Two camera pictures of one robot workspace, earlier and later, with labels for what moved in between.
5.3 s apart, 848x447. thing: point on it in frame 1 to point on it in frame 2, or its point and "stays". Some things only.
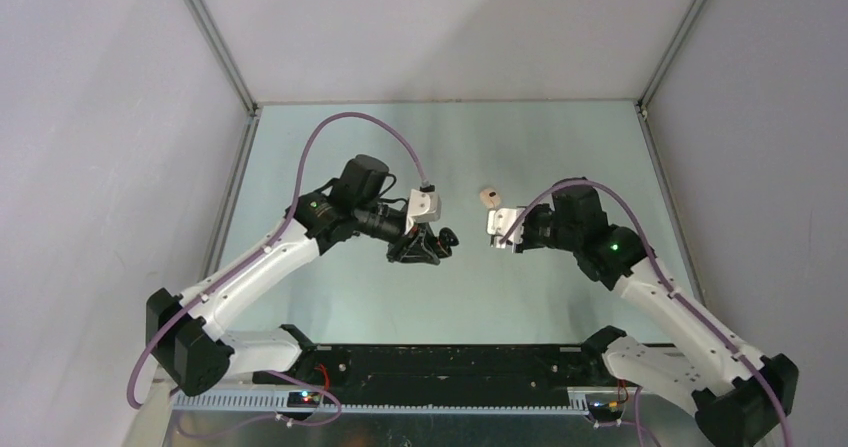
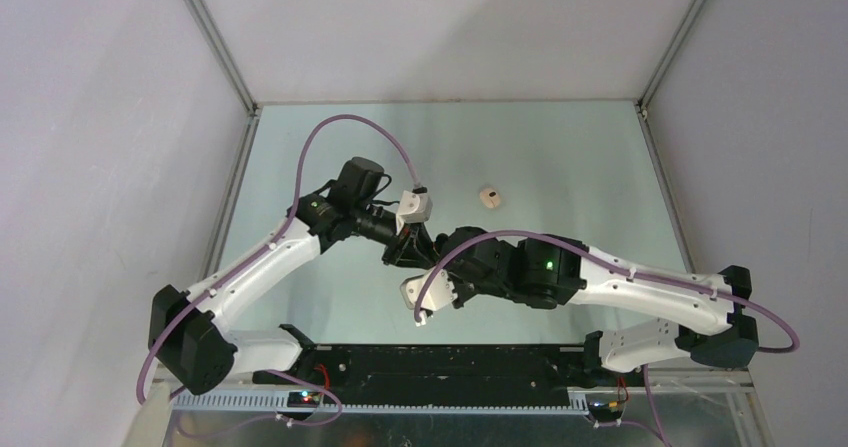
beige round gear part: x=490 y=197 stays
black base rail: x=439 y=375 stays
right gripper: x=526 y=243 to x=462 y=293
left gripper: x=417 y=246 stays
